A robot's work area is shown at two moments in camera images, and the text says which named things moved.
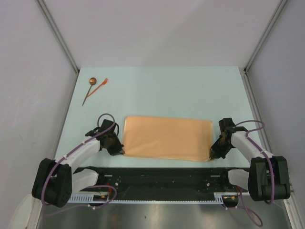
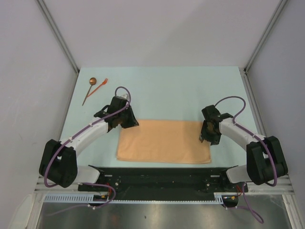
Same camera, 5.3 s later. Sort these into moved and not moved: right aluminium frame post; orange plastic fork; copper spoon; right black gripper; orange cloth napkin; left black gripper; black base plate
Moved: left black gripper; right black gripper; orange cloth napkin
Not moved: orange plastic fork; copper spoon; right aluminium frame post; black base plate
